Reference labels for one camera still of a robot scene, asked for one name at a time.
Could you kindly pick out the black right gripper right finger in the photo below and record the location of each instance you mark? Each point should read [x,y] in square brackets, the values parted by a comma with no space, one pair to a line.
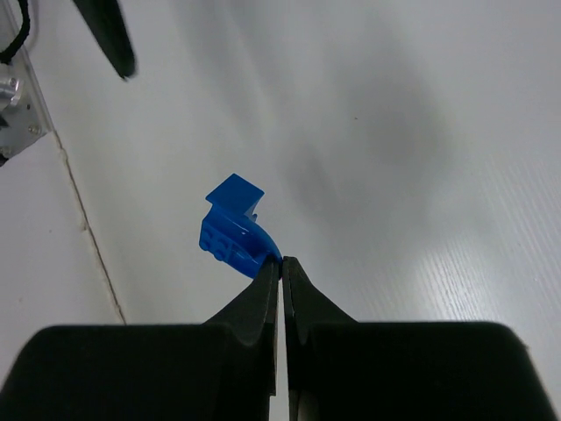
[343,369]

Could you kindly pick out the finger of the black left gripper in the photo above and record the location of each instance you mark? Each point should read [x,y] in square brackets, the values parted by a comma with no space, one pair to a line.
[105,21]

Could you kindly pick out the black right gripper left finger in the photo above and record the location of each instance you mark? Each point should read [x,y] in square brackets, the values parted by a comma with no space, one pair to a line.
[222,369]

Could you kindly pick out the blue arch lego piece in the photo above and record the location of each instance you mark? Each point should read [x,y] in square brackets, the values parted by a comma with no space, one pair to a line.
[230,231]

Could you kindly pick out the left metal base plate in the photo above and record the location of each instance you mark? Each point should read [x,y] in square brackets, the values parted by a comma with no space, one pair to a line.
[24,116]

